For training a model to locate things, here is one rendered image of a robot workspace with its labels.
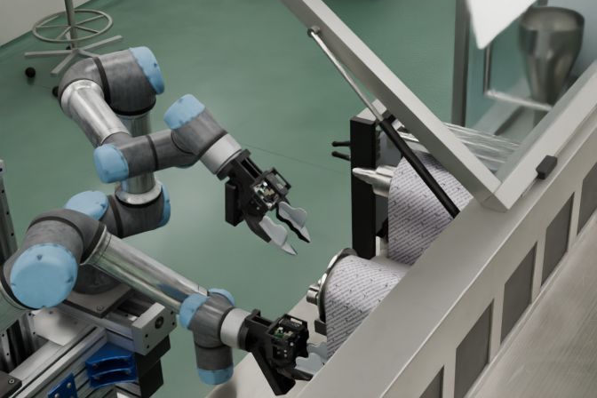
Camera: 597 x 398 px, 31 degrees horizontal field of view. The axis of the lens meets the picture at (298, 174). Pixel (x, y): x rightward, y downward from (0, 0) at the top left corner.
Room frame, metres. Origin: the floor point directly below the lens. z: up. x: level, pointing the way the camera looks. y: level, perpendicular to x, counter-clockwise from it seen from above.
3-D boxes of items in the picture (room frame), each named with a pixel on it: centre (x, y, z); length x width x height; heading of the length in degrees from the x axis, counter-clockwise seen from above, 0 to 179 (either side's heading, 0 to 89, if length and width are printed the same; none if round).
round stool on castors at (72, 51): (5.15, 1.12, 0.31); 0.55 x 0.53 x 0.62; 146
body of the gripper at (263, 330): (1.60, 0.06, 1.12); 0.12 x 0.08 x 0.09; 56
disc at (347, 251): (1.59, -0.07, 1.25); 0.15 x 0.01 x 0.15; 146
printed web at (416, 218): (1.62, -0.24, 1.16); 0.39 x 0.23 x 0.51; 146
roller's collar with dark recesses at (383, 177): (1.80, -0.19, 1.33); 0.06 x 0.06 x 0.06; 56
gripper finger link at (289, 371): (1.55, 0.02, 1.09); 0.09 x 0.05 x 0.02; 55
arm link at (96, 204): (2.24, 0.53, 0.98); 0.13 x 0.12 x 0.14; 114
